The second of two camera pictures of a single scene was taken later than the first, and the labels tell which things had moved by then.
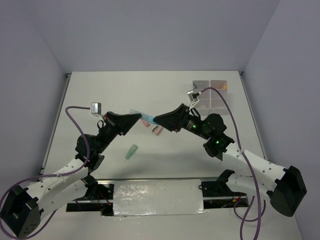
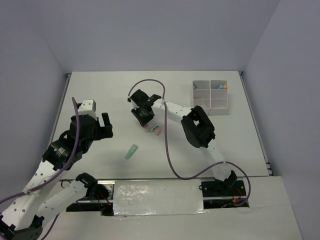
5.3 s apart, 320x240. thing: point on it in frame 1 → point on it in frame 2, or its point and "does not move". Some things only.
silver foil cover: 157,197 does not move
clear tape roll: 203,106 does not move
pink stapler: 157,130 does not move
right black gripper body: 190,123 → 141,116
